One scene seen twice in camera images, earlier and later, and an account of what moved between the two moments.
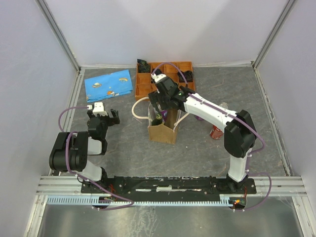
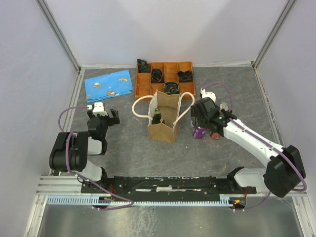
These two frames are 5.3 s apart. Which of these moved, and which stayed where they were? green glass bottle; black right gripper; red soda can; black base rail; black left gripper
Moved: black right gripper
Stayed: black left gripper; black base rail; red soda can; green glass bottle
